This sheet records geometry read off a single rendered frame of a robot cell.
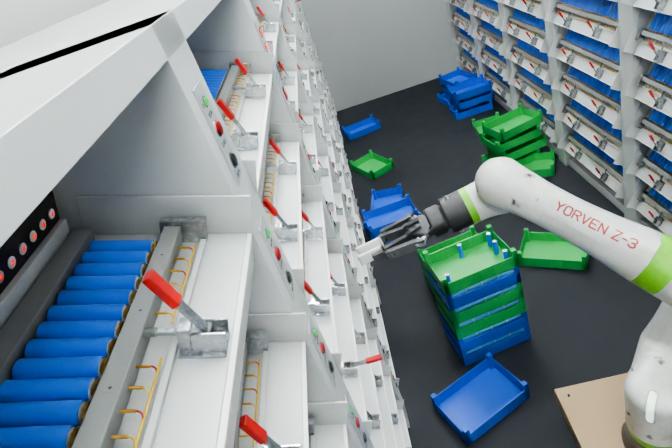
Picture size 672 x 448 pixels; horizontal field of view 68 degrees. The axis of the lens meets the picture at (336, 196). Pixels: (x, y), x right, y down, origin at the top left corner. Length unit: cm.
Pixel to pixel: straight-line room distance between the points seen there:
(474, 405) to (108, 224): 171
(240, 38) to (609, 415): 140
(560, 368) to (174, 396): 188
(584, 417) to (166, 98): 144
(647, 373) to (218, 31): 130
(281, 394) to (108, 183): 32
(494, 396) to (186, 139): 177
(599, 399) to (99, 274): 145
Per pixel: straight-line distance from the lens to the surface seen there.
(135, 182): 59
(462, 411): 210
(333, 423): 84
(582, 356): 223
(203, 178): 57
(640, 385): 145
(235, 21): 122
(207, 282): 53
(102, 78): 38
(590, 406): 170
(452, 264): 205
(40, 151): 29
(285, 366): 68
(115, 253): 56
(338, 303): 130
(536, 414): 208
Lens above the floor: 173
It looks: 29 degrees down
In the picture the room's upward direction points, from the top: 20 degrees counter-clockwise
